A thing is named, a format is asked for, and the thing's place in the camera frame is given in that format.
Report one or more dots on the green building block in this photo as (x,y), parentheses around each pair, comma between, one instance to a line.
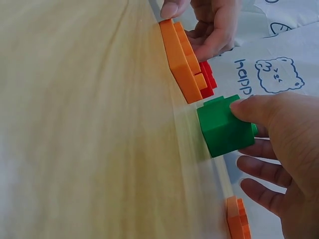
(221,132)

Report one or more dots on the person's right hand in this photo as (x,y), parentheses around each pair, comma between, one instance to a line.
(294,149)

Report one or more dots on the small orange building block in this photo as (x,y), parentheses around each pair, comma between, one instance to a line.
(236,219)

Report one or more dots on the long orange building block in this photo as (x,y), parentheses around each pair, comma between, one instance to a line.
(180,62)

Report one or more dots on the person's left hand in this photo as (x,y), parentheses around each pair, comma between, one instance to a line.
(219,27)

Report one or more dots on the red building block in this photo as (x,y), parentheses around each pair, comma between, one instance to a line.
(208,82)

